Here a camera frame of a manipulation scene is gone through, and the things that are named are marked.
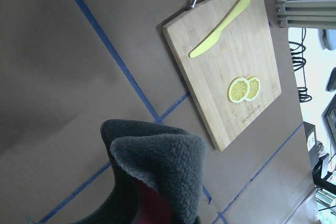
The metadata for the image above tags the grey and pink cloth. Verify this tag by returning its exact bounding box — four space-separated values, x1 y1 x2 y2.
80 119 206 223

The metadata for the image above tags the yellow plastic knife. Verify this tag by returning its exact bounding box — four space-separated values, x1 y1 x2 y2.
188 0 251 58

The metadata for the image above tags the front lemon slice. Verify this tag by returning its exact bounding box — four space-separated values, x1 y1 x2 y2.
227 77 250 103

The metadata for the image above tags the lemon slice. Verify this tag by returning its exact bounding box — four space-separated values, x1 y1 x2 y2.
227 77 250 103
245 77 261 102

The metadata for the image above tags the rear lemon slice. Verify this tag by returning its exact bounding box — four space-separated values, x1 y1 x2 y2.
245 77 261 102

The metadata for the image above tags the bamboo cutting board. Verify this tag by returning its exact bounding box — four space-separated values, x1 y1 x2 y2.
162 0 281 151

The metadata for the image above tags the black power adapter box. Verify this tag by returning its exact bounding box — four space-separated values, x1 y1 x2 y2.
303 121 317 153

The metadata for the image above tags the aluminium frame post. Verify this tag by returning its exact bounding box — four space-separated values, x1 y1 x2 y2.
275 0 335 29

